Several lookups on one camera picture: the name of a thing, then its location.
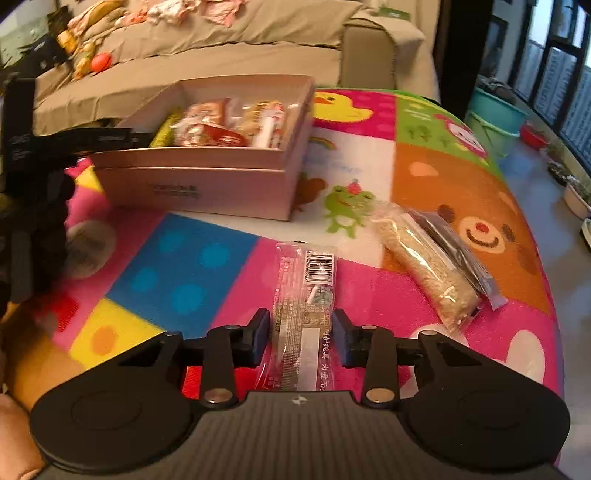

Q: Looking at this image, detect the clear long snack packet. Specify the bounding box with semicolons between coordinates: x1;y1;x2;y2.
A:
257;240;341;394

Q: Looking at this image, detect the clear cracker packet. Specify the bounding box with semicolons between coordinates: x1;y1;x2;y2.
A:
230;100;269;148

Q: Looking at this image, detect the sesame bar packet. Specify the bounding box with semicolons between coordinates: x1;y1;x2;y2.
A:
371;202;484;331

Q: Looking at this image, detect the pink cardboard box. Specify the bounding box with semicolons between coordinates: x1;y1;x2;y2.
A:
90;75;317;222

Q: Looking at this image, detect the green snack packet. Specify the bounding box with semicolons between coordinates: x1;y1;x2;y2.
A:
150;111;184;149

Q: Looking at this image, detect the black framed window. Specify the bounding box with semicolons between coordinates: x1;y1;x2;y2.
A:
489;13;591;155

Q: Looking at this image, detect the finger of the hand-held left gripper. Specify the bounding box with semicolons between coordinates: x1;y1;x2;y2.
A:
55;127;154;151

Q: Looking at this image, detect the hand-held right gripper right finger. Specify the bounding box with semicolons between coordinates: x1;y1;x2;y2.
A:
331;308;470;410

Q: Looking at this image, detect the person's left forearm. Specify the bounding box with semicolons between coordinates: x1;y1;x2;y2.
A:
0;318;95;480

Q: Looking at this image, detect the black door frame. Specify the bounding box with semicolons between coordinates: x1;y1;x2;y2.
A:
429;0;494;110

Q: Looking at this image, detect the beige covered sofa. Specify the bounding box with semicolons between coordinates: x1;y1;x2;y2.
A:
34;0;426;136

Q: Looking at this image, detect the dark snack bar packet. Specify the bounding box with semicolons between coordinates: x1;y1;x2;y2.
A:
408;209;509;311

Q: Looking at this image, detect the white red snack stick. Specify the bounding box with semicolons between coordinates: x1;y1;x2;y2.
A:
252;103;288;149

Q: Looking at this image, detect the pile of clothes and toys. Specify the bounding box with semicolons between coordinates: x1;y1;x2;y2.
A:
57;0;126;80

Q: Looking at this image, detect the green flat packet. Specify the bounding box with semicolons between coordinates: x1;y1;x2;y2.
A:
376;4;413;22

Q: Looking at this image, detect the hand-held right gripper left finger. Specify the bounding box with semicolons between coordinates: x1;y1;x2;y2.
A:
117;308;271;410

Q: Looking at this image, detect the white plant pot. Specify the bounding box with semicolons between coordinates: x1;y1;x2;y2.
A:
562;183;591;219

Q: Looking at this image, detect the red plastic basin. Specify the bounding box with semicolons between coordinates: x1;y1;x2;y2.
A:
520;122;550;149

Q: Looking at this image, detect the red white snack packet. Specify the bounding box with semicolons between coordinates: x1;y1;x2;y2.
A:
172;98;246;147

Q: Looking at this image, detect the colourful cartoon play mat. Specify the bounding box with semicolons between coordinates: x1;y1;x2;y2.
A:
9;87;567;480

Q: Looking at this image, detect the teal plastic bucket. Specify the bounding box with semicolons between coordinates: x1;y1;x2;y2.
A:
468;87;528;136

